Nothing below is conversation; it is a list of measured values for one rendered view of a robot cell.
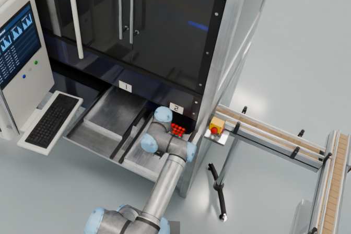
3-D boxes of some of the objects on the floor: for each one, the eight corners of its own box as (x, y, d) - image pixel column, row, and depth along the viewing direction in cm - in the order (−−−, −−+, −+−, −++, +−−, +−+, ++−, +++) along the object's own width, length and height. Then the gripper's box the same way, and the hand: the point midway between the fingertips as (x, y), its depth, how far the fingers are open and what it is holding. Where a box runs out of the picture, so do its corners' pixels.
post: (182, 188, 282) (250, -84, 122) (188, 191, 281) (267, -79, 120) (178, 195, 278) (245, -77, 118) (185, 198, 277) (261, -72, 116)
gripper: (147, 137, 155) (145, 161, 171) (165, 145, 153) (162, 169, 169) (155, 123, 160) (153, 148, 176) (173, 131, 158) (169, 155, 175)
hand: (160, 152), depth 174 cm, fingers closed
